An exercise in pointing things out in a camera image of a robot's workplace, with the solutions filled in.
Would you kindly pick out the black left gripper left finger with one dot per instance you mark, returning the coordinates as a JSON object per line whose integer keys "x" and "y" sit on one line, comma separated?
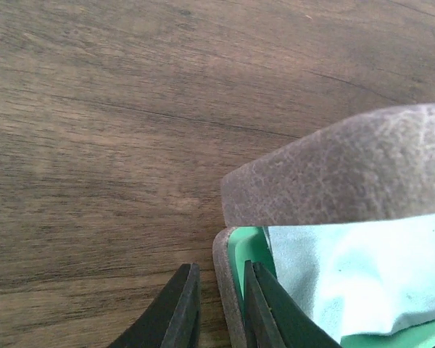
{"x": 173, "y": 317}

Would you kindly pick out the light blue cleaning cloth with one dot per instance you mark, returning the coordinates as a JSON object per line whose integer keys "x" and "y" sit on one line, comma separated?
{"x": 359, "y": 278}

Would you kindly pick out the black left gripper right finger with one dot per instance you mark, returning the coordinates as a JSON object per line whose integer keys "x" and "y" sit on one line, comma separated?
{"x": 272, "y": 318}

